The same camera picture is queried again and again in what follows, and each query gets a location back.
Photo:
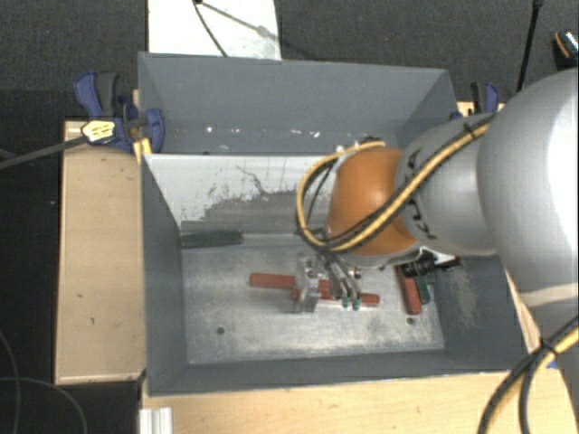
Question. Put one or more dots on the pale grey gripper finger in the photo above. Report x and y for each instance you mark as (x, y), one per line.
(316, 297)
(302, 287)

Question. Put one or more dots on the long red-brown block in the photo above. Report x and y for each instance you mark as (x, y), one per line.
(271, 280)

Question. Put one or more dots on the grey metal bin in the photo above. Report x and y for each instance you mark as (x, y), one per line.
(271, 333)

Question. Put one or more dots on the long dark green flat block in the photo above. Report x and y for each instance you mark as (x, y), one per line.
(210, 238)

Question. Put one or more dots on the short red-brown flat block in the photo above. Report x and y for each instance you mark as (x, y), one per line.
(410, 294)

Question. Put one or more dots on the short dark green flat block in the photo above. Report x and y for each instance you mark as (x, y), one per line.
(427, 289)

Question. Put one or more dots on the pale wood flat board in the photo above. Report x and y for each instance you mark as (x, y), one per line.
(99, 265)

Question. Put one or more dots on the black cylinder on white bracket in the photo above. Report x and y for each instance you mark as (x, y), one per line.
(423, 267)

